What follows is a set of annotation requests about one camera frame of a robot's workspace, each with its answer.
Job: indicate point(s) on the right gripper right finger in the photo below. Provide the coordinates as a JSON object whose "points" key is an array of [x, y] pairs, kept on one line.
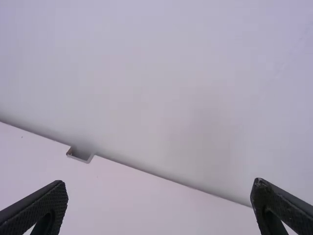
{"points": [[269, 198]]}

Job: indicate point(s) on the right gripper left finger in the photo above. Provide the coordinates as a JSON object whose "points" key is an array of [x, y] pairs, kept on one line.
{"points": [[36, 203]]}

